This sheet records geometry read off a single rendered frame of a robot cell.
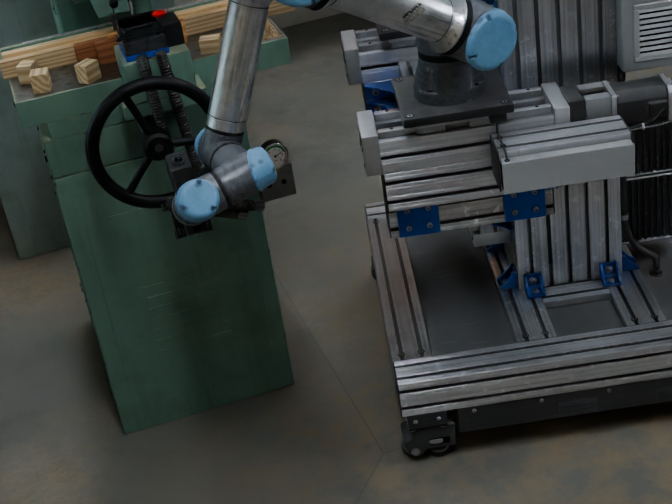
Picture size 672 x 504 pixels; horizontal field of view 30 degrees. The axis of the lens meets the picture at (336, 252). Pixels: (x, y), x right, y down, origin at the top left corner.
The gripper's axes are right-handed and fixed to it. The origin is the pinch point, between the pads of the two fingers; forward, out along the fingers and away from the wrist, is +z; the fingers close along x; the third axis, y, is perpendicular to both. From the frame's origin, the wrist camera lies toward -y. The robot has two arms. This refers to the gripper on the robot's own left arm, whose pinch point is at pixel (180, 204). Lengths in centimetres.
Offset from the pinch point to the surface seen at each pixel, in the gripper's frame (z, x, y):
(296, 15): 271, 96, -82
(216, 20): 22, 21, -39
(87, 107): 12.5, -12.4, -25.8
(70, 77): 16.5, -14.0, -33.5
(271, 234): 123, 36, 9
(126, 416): 53, -21, 43
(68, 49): 21.9, -12.6, -40.6
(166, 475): 38, -16, 58
